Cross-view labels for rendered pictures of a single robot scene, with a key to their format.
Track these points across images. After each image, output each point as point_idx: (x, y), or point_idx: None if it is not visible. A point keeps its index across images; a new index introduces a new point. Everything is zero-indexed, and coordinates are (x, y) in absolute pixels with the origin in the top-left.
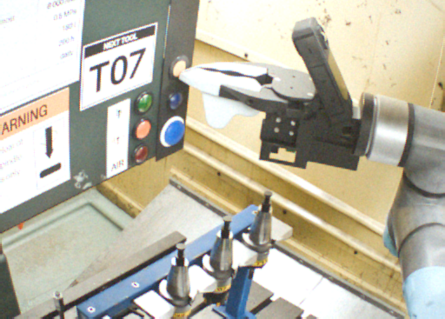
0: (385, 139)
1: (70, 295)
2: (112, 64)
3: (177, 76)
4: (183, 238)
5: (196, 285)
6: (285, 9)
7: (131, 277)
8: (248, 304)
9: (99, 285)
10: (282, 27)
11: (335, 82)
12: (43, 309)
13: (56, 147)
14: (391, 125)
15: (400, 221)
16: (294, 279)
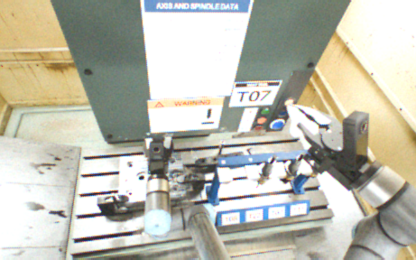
0: (370, 193)
1: (232, 141)
2: (251, 93)
3: (286, 106)
4: (298, 138)
5: (276, 172)
6: (411, 57)
7: (251, 155)
8: (305, 184)
9: (247, 143)
10: (402, 67)
11: (355, 152)
12: (216, 143)
13: (213, 116)
14: (379, 190)
15: (361, 232)
16: (337, 183)
